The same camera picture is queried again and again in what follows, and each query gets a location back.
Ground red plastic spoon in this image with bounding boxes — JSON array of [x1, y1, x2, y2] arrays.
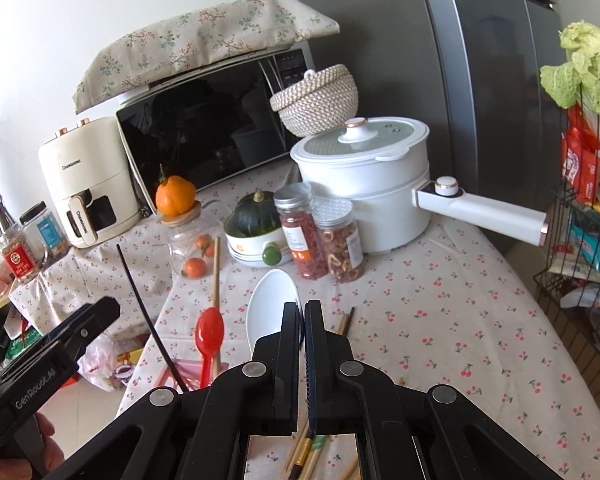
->
[[195, 307, 224, 389]]

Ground black chopstick gold band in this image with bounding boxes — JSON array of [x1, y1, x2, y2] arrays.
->
[[287, 309, 354, 479], [116, 244, 189, 393]]

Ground white plastic spoon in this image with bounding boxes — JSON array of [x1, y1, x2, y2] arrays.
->
[[246, 269, 300, 352]]

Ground pink perforated utensil holder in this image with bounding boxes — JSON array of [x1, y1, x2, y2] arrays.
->
[[162, 360, 202, 392]]

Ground person hand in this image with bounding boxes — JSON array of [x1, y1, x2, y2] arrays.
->
[[0, 413, 65, 480]]

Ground light chopstick green band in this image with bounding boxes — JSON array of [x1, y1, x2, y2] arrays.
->
[[299, 436, 328, 480]]

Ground clear plastic bag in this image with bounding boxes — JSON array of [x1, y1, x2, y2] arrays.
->
[[78, 334, 148, 392]]

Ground thin brown chopstick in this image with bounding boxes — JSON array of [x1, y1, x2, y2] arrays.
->
[[280, 313, 349, 479]]

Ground cherry print tablecloth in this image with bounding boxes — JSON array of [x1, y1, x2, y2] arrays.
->
[[10, 217, 600, 479]]

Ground jar with red label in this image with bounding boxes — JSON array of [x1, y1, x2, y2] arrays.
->
[[1, 224, 41, 283]]

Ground clear canister black lid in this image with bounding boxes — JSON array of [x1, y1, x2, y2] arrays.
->
[[19, 200, 70, 266]]

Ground glass jar with tangerines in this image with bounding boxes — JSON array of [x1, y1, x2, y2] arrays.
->
[[160, 200, 230, 278]]

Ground white bowl green knob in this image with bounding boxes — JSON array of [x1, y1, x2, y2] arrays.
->
[[223, 214, 292, 268]]

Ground jar of dried slices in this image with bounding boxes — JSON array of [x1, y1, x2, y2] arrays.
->
[[313, 197, 364, 283]]

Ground dark green squash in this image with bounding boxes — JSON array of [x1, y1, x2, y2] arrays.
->
[[234, 188, 280, 236]]

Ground orange citrus fruit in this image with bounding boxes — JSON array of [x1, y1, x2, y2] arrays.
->
[[155, 167, 197, 218]]

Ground jar of red dried fruit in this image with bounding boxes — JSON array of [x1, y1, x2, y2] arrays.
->
[[274, 182, 328, 281]]

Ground cream air fryer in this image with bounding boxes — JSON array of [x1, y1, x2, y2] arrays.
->
[[38, 117, 140, 248]]

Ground white electric cooking pot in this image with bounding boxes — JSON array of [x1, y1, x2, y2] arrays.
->
[[290, 117, 548, 254]]

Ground black microwave oven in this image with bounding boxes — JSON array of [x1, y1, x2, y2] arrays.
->
[[117, 46, 314, 211]]

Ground red plastic bag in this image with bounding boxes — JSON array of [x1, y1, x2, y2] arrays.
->
[[562, 104, 600, 204]]

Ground woven lidded basket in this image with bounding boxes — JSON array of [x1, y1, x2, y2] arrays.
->
[[270, 64, 358, 138]]

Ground grey refrigerator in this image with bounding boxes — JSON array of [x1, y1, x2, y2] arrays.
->
[[282, 0, 569, 256]]

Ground green leafy vegetables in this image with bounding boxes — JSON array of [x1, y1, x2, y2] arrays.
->
[[540, 21, 600, 115]]

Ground floral cloth cover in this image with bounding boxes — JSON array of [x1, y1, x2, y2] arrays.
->
[[73, 0, 340, 114]]

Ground black wire rack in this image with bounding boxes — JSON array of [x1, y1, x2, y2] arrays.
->
[[534, 107, 600, 405]]

